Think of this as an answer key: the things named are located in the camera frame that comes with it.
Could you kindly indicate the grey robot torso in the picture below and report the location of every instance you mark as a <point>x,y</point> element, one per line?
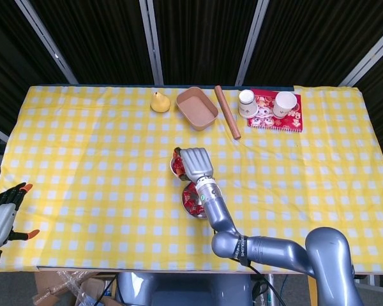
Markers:
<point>185,293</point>

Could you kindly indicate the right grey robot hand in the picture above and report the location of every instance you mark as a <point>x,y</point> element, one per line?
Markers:
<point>196,162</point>

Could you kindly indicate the red spiral notebook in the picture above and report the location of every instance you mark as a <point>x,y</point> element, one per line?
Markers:
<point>268,122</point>

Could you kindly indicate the yellow white checkered tablecloth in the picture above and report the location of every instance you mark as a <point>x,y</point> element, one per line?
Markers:
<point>83,159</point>

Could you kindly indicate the round metal plate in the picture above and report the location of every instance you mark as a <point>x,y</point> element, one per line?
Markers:
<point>185,208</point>

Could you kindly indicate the black pleated curtain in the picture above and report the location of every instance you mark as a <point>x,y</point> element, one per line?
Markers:
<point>201,41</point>

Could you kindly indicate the yellow pear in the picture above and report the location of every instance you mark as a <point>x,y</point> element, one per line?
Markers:
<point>160,103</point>

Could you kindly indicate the brown paper food tray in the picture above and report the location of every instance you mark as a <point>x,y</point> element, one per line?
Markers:
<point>198,108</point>

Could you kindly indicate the wooden rolling pin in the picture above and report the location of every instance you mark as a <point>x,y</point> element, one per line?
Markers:
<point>227,111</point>

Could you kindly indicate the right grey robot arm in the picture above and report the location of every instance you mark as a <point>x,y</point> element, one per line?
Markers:
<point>217,213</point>

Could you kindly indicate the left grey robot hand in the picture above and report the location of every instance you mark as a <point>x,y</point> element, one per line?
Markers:
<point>0,223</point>

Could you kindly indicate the inverted white paper cup stack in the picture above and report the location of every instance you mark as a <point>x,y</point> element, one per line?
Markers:
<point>247,106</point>

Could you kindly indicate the red candy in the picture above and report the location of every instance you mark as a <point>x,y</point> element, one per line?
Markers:
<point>188,197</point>
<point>178,165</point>
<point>191,206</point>
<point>198,212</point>

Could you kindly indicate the white paper cup blue logo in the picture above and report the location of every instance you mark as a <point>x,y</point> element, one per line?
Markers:
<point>171,167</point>
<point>284,102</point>

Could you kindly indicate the brown cardboard box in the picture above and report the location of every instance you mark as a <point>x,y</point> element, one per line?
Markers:
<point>92,287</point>

